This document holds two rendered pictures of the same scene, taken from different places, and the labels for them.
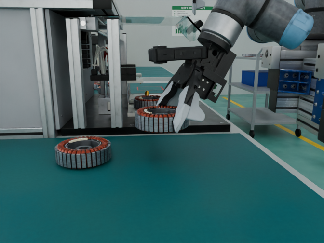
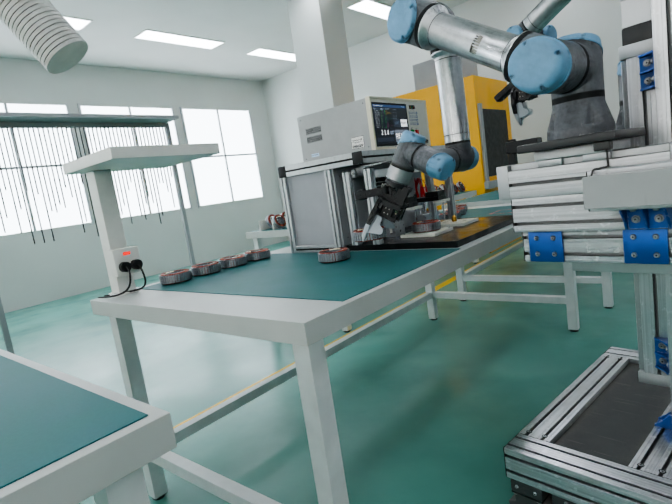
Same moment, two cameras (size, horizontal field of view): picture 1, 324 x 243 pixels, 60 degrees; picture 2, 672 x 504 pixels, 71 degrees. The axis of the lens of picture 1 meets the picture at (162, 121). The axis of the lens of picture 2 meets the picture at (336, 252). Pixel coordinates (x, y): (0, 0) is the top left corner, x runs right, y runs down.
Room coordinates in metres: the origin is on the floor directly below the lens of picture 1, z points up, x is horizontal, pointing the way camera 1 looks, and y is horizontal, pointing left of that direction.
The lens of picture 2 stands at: (-0.57, -1.02, 1.01)
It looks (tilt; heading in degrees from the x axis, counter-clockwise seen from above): 8 degrees down; 46
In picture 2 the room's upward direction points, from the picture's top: 8 degrees counter-clockwise
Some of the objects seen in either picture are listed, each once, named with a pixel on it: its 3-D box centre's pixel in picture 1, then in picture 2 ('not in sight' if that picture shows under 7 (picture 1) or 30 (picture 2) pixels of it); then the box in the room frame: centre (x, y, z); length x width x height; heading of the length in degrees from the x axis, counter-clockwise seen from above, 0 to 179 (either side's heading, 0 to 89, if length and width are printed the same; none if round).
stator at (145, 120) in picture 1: (161, 118); (369, 233); (0.57, 0.00, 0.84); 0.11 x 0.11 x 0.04
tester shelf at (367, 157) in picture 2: (55, 15); (367, 160); (1.04, 0.37, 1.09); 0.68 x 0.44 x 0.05; 5
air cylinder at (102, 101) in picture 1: (107, 104); (394, 228); (0.94, 0.19, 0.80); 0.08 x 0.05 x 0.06; 5
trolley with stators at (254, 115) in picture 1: (263, 89); not in sight; (3.53, -1.28, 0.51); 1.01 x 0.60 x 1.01; 5
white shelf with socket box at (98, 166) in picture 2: not in sight; (155, 221); (0.11, 0.55, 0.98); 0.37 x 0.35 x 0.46; 5
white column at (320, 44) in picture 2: not in sight; (333, 134); (3.85, 3.32, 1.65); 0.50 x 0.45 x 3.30; 95
